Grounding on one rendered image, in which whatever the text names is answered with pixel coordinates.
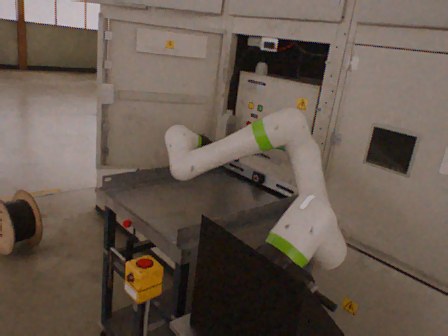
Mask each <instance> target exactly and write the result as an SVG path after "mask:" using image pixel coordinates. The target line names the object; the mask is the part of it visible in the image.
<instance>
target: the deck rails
mask: <svg viewBox="0 0 448 336"><path fill-rule="evenodd" d="M219 172H221V171H219V170H218V167H216V168H214V169H211V170H209V171H206V172H203V173H202V174H201V175H198V176H197V177H199V176H203V175H211V174H215V173H219ZM109 177H111V180H108V181H105V178H109ZM175 180H177V179H176V178H174V177H173V175H171V171H170V166H168V167H158V168H153V169H143V170H138V171H133V172H123V173H119V174H114V175H104V176H102V191H103V192H105V194H107V193H111V192H115V191H123V190H127V189H131V188H139V187H143V186H147V185H155V184H159V183H167V182H171V181H175ZM297 197H298V195H295V196H290V197H287V198H285V199H280V200H277V201H272V202H269V203H267V204H262V205H259V206H257V207H252V208H249V209H244V210H241V211H238V212H233V213H230V214H228V215H223V216H220V217H215V218H213V219H210V220H212V221H213V222H214V223H217V225H219V226H221V227H222V228H224V229H225V230H226V231H230V230H233V229H235V228H240V227H242V226H244V225H249V224H251V223H256V222H258V221H260V220H265V219H267V218H269V217H273V216H276V215H281V214H283V213H285V212H286V211H287V209H288V208H289V207H290V205H291V204H292V203H293V202H294V201H295V199H297ZM185 230H187V233H185V234H180V231H185ZM200 231H201V222H200V223H195V224H192V225H187V226H184V227H182V228H178V230H177V238H176V240H174V241H171V243H172V244H173V245H175V246H176V247H181V246H183V245H185V244H190V243H192V242H197V241H199V237H200Z"/></svg>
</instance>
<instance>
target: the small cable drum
mask: <svg viewBox="0 0 448 336"><path fill-rule="evenodd" d="M42 233H43V226H42V216H41V214H40V209H39V208H38V206H37V202H36V201H35V200H34V198H33V197H32V196H31V194H29V193H28V191H25V190H23V189H20V190H18V191H16V193H15V194H14V197H13V200H9V201H6V202H3V201H2V200H1V199H0V253H2V254H4V255H9V254H10V253H12V252H13V249H14V247H15V243H18V242H20V241H25V242H26V243H27V244H29V245H31V246H36V245H37V244H39V242H40V241H41V240H42Z"/></svg>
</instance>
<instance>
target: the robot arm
mask: <svg viewBox="0 0 448 336"><path fill-rule="evenodd" d="M165 143H166V148H167V151H168V156H169V164H170V171H171V175H173V177H174V178H176V179H177V180H179V181H188V180H191V179H193V178H194V177H197V176H198V175H201V174H202V173H203V172H206V171H209V170H211V169H214V168H216V167H219V166H221V165H223V164H227V163H228V162H230V161H236V162H238V161H239V159H241V158H244V157H246V156H251V155H254V154H257V153H263V152H264V151H268V150H271V149H273V148H278V147H280V146H282V145H283V147H284V150H285V152H286V153H287V159H288V161H289V164H290V167H291V169H292V173H293V175H294V178H295V183H296V186H297V190H298V197H297V199H295V201H294V202H293V203H292V204H291V205H290V207H289V208H288V209H287V211H286V212H285V213H284V215H282V217H281V218H280V220H279V221H278V222H277V223H276V225H275V226H274V227H273V228H272V230H271V231H270V233H269V234H268V237H267V239H266V240H265V242H264V243H263V244H262V245H261V246H260V247H258V248H257V249H256V250H257V252H259V253H261V254H262V255H264V256H265V257H266V258H268V259H269V260H271V261H273V262H274V263H275V264H277V265H278V266H279V267H282V269H285V271H287V272H289V273H290V274H291V275H293V276H294V277H296V278H298V279H299V280H300V281H302V282H303V283H304V284H306V285H307V286H308V288H309V289H310V291H311V292H313V295H315V297H316V298H317V299H318V301H319V302H320V303H321V304H322V305H323V306H325V307H326V308H327V309H329V310H330V311H331V312H335V310H336V309H337V307H338V304H335V303H334V302H333V301H331V300H330V299H329V298H327V297H326V296H325V295H323V294H321V292H318V286H317V285H316V284H315V280H314V278H313V277H312V274H311V273H309V272H307V270H304V268H302V267H304V265H306V264H307V263H308V262H309V263H310V264H312V265H313V266H314V267H317V268H318V269H321V270H332V269H334V268H337V267H338V266H339V265H341V264H342V263H343V261H344V259H345V258H346V254H347V246H346V243H345V240H344V237H343V236H342V233H341V231H340V229H339V226H338V223H337V219H336V215H335V213H334V211H333V210H332V208H331V203H330V201H329V198H328V193H327V190H326V187H325V180H324V176H323V172H322V161H321V152H320V149H319V146H318V145H317V142H315V140H314V138H313V137H312V136H311V132H310V131H309V126H308V124H307V121H306V117H305V115H303V113H302V112H301V111H300V110H298V109H296V108H294V107H288V108H283V109H281V110H278V111H276V112H275V113H271V114H270V115H268V116H265V117H263V118H260V119H259V120H257V121H254V122H252V123H251V124H248V125H246V127H243V128H241V129H239V130H238V131H236V132H233V133H232V134H230V135H227V136H226V137H223V138H221V139H219V140H217V141H214V142H213V141H211V140H209V138H208V137H206V136H204V134H203V135H200V134H198V133H196V132H193V131H191V130H190V129H188V128H187V127H185V126H183V125H180V124H177V125H174V126H171V127H170V128H169V129H168V130H167V131H166V134H165Z"/></svg>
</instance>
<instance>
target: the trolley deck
mask: <svg viewBox="0 0 448 336"><path fill-rule="evenodd" d="M99 200H100V202H102V203H103V204H105V205H106V206H107V207H108V208H110V209H111V210H112V211H113V212H114V213H116V215H119V217H120V218H122V219H123V220H127V219H129V220H131V221H133V220H135V223H132V225H131V226H133V228H134V229H136V230H137V231H138V232H140V233H141V234H142V235H144V237H146V238H147V239H149V241H151V242H152V243H153V244H154V245H156V246H157V247H159V248H160V250H162V251H163V252H164V253H166V254H167V255H168V256H170V257H171V258H172V259H173V260H174V261H176V262H177V263H178V264H179V265H183V264H187V263H189V262H191V261H195V260H197V256H198V244H199V241H197V242H192V243H190V244H185V245H183V246H181V247H176V246H175V245H173V244H172V243H171V241H174V240H176V238H177V230H178V228H182V227H184V226H187V225H192V224H195V223H200V222H201V217H202V214H203V215H205V216H206V217H208V218H209V219H213V218H215V217H220V216H223V215H228V214H230V213H233V212H238V211H241V210H244V209H249V208H252V207H257V206H259V205H262V204H267V203H269V202H272V201H277V200H278V199H276V198H274V197H273V196H270V195H268V194H267V193H264V192H262V191H259V190H257V189H256V188H253V187H251V186H250V185H246V184H245V183H242V182H241V181H239V180H236V179H235V178H233V177H230V176H228V175H225V174H224V173H222V172H219V173H215V174H211V175H203V176H199V177H194V178H193V179H191V180H188V181H179V180H175V181H171V182H167V183H159V184H155V185H147V186H143V187H139V188H131V189H127V190H123V191H115V192H111V193H107V194H105V192H103V191H102V187H99ZM282 215H284V213H283V214H281V215H276V216H273V217H269V218H267V219H265V220H260V221H258V222H256V223H251V224H249V225H244V226H242V227H240V228H235V229H233V230H230V231H228V232H230V233H232V234H233V235H234V236H236V237H237V238H238V239H240V240H241V241H242V242H247V241H249V240H252V239H255V238H257V237H260V236H263V235H265V234H269V233H270V231H271V230H272V228H273V227H274V226H275V225H276V223H277V222H278V221H279V220H280V218H281V217H282Z"/></svg>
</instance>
